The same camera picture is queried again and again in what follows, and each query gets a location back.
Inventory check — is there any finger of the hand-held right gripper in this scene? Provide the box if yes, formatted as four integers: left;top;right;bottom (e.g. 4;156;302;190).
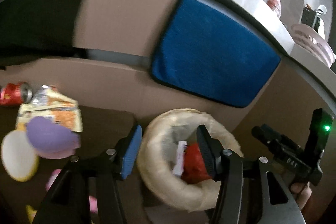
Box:
251;124;289;153

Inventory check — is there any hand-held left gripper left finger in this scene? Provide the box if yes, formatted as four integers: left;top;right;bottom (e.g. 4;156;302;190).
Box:
33;124;143;224

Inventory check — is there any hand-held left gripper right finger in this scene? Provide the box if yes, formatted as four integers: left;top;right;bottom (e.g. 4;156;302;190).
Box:
196;124;306;224

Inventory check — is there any red plastic wrapper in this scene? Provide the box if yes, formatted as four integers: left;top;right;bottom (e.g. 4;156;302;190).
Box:
181;143;213;184

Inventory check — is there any white wrapper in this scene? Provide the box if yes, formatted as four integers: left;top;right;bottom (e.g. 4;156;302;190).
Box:
172;140;188;177

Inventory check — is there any white trash bin with liner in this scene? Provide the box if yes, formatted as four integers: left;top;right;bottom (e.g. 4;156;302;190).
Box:
136;109;244;212

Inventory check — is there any pink plastic piece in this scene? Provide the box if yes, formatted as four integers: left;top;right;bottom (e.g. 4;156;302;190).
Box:
45;169;63;191
89;195;99;214

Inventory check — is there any yellow orange snack wrapper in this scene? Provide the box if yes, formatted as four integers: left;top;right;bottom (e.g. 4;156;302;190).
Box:
16;88;84;132

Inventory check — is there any silver foil wrapper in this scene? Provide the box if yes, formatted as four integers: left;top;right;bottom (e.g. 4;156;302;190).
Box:
31;85;57;106

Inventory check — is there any white yellow plate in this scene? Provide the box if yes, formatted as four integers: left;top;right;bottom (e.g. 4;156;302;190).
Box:
1;130;40;182

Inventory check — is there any small yellow wrapper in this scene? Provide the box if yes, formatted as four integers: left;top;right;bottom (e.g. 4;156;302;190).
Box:
25;204;37;223

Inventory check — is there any red soda can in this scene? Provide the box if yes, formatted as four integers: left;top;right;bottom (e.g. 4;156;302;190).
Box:
0;82;33;106

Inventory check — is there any person's right hand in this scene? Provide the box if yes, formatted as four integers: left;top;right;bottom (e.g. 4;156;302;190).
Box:
290;182;313;216

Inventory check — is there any blue cloth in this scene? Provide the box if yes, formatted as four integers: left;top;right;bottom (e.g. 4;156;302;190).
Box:
149;0;281;108

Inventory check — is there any pink plastic basket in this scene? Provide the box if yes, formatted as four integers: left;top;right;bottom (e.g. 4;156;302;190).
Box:
291;24;336;67

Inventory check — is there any black knife block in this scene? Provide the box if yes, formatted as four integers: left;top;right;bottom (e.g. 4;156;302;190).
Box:
301;5;319;28

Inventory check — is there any white plastic object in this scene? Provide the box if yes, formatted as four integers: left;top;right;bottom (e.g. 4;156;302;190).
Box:
314;4;327;39

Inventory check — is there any black cloth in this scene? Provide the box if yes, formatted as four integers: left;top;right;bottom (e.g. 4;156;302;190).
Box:
0;0;88;69

